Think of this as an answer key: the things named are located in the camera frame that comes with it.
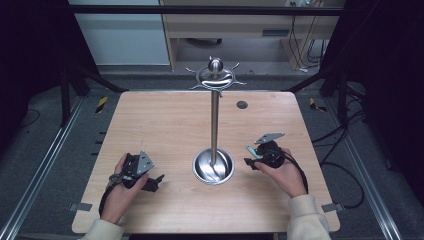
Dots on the black metal frame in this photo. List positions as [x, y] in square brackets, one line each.
[333, 86]
[76, 80]

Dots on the person's right hand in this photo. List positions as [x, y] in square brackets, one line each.
[283, 176]

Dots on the yellow black floor tape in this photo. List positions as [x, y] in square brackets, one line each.
[316, 105]
[101, 104]

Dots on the person's left hand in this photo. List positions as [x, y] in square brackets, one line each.
[123, 193]

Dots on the wooden desk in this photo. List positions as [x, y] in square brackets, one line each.
[173, 133]

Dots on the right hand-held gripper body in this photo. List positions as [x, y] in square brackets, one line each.
[270, 150]

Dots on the aluminium floor rail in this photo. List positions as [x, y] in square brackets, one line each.
[40, 166]
[363, 170]

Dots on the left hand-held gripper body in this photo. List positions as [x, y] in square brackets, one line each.
[135, 165]

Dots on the white cabinet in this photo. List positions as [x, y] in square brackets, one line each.
[123, 33]

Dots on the steel hook stand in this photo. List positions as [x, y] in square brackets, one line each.
[214, 126]

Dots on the grey table bracket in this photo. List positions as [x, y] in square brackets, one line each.
[80, 207]
[332, 207]

